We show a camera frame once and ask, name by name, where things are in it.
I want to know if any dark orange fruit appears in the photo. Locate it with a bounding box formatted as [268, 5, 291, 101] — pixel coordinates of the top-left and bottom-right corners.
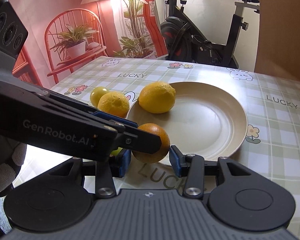
[132, 123, 170, 164]

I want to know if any large yellow lemon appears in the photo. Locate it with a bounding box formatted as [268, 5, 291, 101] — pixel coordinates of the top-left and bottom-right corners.
[138, 82, 176, 114]

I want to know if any green apple fruit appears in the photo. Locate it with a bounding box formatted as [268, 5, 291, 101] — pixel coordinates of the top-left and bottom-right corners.
[110, 147, 122, 156]

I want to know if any gloved grey hand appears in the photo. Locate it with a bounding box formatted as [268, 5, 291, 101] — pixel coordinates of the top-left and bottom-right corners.
[0, 135, 27, 197]

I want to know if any yellow green round fruit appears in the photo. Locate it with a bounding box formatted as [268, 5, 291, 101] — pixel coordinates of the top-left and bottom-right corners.
[90, 86, 109, 108]

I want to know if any beige round plate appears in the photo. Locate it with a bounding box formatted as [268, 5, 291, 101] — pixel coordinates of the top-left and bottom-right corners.
[127, 82, 248, 161]

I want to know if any pink room backdrop poster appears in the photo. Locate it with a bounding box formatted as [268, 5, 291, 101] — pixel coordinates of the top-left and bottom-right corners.
[9, 0, 167, 88]

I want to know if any black exercise bike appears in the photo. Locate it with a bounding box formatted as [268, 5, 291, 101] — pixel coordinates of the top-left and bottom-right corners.
[152, 0, 261, 69]

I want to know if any wooden board panel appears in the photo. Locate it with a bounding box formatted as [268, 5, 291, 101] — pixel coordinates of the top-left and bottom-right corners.
[255, 0, 300, 81]

